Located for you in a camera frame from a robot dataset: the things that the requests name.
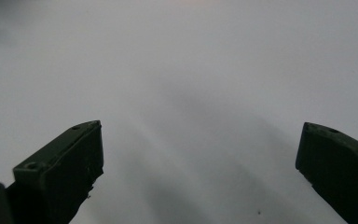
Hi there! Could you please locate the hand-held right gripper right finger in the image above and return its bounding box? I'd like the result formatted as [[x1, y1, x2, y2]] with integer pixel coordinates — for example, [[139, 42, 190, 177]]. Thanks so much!
[[295, 121, 358, 224]]

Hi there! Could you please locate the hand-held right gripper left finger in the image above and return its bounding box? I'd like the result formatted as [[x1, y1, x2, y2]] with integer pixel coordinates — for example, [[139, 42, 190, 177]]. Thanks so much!
[[5, 119, 104, 224]]

